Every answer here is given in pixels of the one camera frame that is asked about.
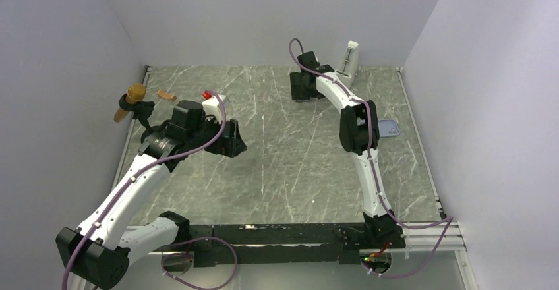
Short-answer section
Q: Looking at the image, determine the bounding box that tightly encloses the lilac phone case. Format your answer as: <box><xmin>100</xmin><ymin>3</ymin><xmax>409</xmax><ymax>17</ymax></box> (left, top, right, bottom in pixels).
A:
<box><xmin>378</xmin><ymin>119</ymin><xmax>400</xmax><ymax>138</ymax></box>

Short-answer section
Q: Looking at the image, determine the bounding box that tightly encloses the small brown block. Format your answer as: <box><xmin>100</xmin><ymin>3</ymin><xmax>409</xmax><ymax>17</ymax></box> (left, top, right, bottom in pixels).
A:
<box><xmin>157</xmin><ymin>89</ymin><xmax>177</xmax><ymax>102</ymax></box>

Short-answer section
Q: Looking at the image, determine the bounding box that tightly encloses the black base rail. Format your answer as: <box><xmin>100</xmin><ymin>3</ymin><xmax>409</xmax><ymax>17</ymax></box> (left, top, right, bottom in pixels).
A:
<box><xmin>159</xmin><ymin>223</ymin><xmax>406</xmax><ymax>268</ymax></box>

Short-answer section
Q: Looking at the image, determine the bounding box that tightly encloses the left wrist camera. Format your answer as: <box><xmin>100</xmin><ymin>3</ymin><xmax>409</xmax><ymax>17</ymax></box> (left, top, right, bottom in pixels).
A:
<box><xmin>202</xmin><ymin>90</ymin><xmax>229</xmax><ymax>125</ymax></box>

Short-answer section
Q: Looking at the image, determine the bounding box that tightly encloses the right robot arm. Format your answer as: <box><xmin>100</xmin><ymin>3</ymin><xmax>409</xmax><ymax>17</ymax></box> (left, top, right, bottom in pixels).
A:
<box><xmin>289</xmin><ymin>51</ymin><xmax>405</xmax><ymax>248</ymax></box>

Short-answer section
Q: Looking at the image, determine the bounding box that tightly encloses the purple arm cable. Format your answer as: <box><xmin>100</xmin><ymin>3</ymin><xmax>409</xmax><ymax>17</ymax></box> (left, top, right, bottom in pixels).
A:
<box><xmin>61</xmin><ymin>89</ymin><xmax>239</xmax><ymax>290</ymax></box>
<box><xmin>288</xmin><ymin>38</ymin><xmax>455</xmax><ymax>280</ymax></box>

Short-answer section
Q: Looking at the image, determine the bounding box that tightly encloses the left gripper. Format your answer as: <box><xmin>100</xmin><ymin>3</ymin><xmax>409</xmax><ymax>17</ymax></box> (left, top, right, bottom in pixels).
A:
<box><xmin>187</xmin><ymin>113</ymin><xmax>246</xmax><ymax>158</ymax></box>

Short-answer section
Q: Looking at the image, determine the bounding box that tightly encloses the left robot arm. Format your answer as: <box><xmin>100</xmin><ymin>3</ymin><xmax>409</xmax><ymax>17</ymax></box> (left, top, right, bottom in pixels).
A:
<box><xmin>55</xmin><ymin>93</ymin><xmax>247</xmax><ymax>289</ymax></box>

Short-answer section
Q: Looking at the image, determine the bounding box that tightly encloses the white metronome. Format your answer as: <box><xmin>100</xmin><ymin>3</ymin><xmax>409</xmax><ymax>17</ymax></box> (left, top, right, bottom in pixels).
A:
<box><xmin>335</xmin><ymin>41</ymin><xmax>359</xmax><ymax>88</ymax></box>

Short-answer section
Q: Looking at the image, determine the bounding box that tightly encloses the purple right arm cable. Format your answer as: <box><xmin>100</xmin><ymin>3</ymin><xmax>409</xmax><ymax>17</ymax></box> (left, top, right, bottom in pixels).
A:
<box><xmin>288</xmin><ymin>38</ymin><xmax>455</xmax><ymax>280</ymax></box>

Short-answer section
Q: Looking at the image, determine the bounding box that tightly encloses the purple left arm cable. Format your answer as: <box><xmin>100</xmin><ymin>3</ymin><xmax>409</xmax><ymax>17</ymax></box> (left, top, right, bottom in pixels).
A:
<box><xmin>61</xmin><ymin>89</ymin><xmax>239</xmax><ymax>290</ymax></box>

